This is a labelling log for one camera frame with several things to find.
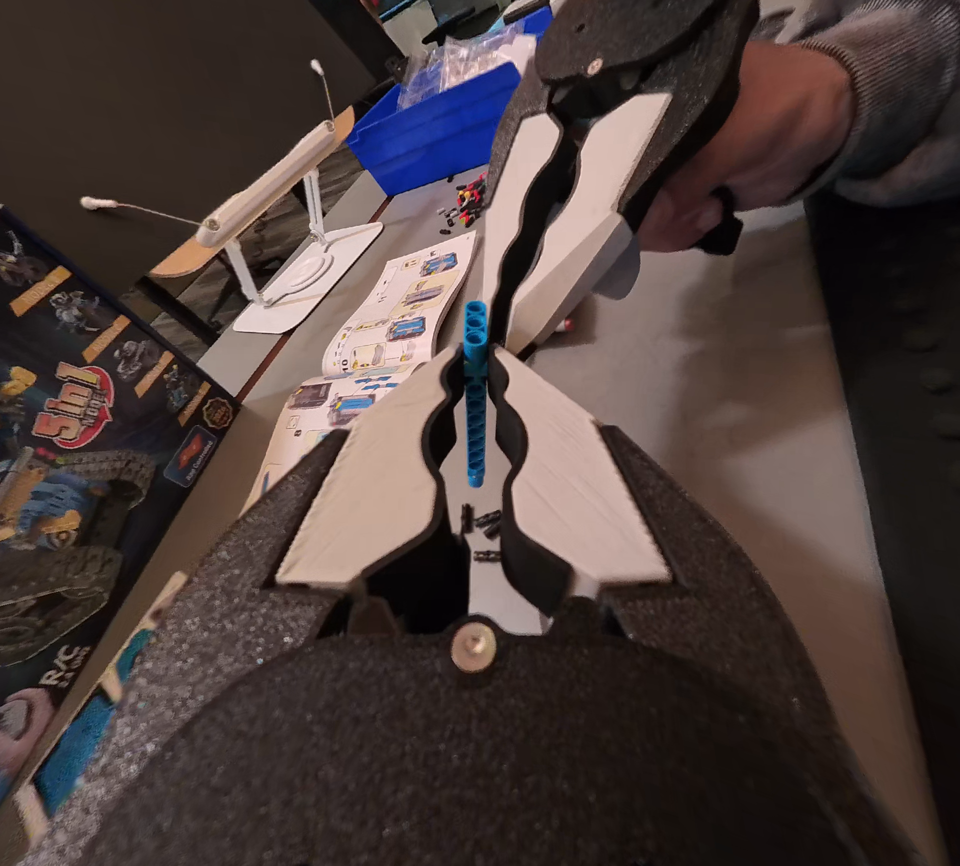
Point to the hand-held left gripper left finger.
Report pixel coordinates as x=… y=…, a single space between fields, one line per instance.
x=360 y=499

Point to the pile of clear plastic bags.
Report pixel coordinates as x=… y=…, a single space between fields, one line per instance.
x=465 y=68

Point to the black partition panel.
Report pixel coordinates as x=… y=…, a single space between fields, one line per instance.
x=150 y=56

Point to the white wooden-top laptop stand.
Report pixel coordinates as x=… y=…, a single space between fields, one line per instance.
x=300 y=266

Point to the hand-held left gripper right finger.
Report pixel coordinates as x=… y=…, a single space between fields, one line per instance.
x=585 y=499

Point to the open instruction booklet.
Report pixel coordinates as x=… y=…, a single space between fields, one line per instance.
x=390 y=311

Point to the grey desk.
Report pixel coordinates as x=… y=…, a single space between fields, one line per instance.
x=712 y=394

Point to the pile of small building pieces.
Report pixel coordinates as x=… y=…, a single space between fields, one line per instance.
x=465 y=195

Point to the black dotted mat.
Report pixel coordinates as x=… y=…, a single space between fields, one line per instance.
x=900 y=506

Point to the blue perforated building beam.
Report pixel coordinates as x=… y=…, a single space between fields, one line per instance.
x=475 y=431

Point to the dark blue toy set box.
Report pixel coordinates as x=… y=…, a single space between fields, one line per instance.
x=90 y=469

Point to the blue plastic bin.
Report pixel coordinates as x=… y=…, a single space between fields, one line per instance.
x=442 y=131

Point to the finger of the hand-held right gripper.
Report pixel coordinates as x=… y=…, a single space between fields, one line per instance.
x=615 y=154
x=525 y=206

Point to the person's right hand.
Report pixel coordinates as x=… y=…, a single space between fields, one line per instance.
x=780 y=124

